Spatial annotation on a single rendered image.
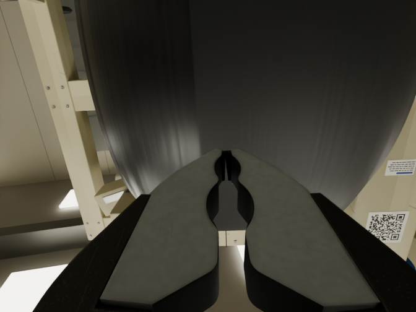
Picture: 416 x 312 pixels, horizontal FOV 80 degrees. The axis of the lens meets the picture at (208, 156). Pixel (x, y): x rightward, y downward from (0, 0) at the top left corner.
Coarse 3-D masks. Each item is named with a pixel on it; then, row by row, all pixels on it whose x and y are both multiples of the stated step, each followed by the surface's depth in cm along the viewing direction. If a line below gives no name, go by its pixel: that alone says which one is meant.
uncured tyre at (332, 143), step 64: (128, 0) 18; (192, 0) 17; (256, 0) 17; (320, 0) 17; (384, 0) 17; (128, 64) 19; (192, 64) 18; (256, 64) 18; (320, 64) 18; (384, 64) 18; (128, 128) 21; (192, 128) 20; (256, 128) 20; (320, 128) 20; (384, 128) 21; (320, 192) 25
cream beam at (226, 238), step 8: (120, 200) 88; (128, 200) 88; (120, 208) 83; (112, 216) 81; (224, 232) 83; (232, 232) 82; (240, 232) 82; (224, 240) 84; (232, 240) 84; (240, 240) 84
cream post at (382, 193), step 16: (400, 144) 43; (384, 160) 44; (384, 176) 45; (400, 176) 45; (368, 192) 46; (384, 192) 46; (400, 192) 46; (352, 208) 49; (368, 208) 48; (384, 208) 47; (400, 208) 47
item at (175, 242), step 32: (224, 160) 12; (160, 192) 9; (192, 192) 9; (160, 224) 8; (192, 224) 8; (128, 256) 7; (160, 256) 7; (192, 256) 7; (128, 288) 6; (160, 288) 6; (192, 288) 6
